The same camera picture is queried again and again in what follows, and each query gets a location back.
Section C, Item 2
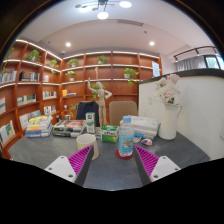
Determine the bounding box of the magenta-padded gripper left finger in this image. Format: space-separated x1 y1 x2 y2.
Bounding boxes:
44 145 95 187

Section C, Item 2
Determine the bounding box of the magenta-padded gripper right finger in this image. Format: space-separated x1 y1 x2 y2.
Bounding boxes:
132 144 182 187

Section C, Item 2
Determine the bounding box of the clear plastic water bottle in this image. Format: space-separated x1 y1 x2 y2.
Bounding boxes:
118 115 135 158

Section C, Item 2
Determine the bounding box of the small red blue white object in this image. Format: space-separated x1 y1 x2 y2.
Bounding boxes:
139 137 153 147

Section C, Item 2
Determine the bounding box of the cream ceramic cup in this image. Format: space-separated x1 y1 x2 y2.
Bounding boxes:
76 133 100 161

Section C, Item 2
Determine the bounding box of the stack of white packages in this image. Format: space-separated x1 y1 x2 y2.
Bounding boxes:
120 115 160 140

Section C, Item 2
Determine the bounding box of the white pitcher vase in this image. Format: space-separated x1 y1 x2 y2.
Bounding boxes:
158 103 183 141

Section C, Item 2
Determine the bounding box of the white and green carton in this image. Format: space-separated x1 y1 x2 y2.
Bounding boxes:
85 112 96 135

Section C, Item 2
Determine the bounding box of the stack of colourful books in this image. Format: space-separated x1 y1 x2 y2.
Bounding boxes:
24 115 54 139

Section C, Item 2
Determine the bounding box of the green tissue box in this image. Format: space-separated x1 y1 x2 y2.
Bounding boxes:
101 124 120 144

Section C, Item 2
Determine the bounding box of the dark blue chair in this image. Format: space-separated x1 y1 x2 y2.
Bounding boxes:
75 100 101 128

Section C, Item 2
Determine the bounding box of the tan upholstered chair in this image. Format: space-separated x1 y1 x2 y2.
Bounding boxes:
108 100 139 127

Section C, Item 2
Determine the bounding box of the wooden artist mannequin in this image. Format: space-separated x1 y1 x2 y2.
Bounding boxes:
87 66 113 129

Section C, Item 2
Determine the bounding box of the pink and white flower bouquet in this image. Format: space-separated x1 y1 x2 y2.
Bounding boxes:
152 73 182 106

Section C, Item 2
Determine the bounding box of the ceiling lamp cluster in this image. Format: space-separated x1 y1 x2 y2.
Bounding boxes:
74 0 133 20

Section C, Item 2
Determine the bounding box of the wooden wall shelf unit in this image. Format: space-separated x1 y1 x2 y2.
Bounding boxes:
0 38 163 158

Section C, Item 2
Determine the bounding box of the white paper sheet on wall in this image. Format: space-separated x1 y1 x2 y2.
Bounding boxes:
151 60 161 79

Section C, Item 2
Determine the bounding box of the black curtain rail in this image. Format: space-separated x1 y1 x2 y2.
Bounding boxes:
172 45 219 63

